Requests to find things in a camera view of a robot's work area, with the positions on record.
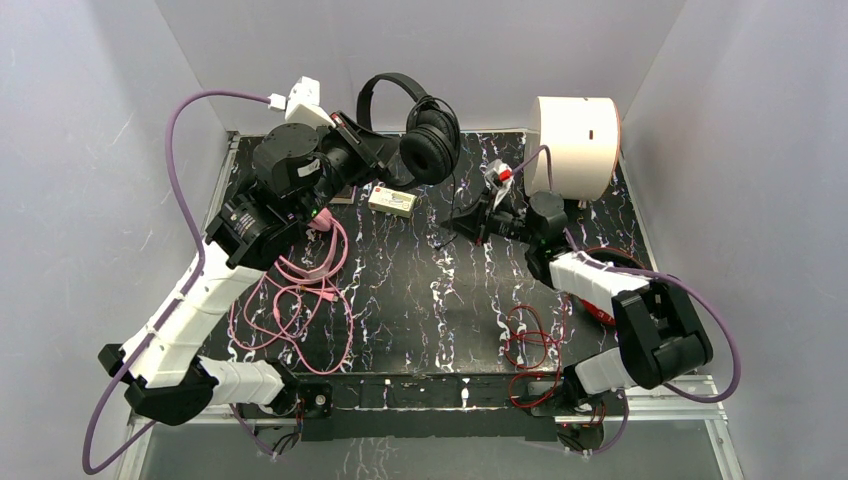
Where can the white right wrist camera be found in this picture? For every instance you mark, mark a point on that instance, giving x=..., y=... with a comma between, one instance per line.
x=498, y=177

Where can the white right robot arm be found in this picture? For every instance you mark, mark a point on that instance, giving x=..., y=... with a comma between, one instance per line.
x=660, y=335

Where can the dark paperback book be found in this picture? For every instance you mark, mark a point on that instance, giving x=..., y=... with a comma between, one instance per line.
x=346, y=196

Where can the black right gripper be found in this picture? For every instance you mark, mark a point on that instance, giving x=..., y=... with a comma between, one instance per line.
x=472, y=224

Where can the white cylindrical container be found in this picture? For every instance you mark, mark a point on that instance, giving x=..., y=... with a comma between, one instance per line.
x=578, y=140

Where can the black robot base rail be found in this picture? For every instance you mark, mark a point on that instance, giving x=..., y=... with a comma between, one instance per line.
x=347, y=406

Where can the pink over-ear headphones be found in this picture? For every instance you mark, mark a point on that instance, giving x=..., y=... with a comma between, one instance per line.
x=335, y=250

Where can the black on-ear headphones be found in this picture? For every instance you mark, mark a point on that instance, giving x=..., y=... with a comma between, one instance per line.
x=431, y=144

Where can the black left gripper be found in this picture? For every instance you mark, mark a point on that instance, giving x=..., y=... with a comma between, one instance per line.
x=358, y=147

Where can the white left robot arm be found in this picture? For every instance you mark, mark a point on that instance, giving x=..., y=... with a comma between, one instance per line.
x=296, y=170

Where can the small white cardboard box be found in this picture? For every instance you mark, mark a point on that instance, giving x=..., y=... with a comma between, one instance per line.
x=392, y=202

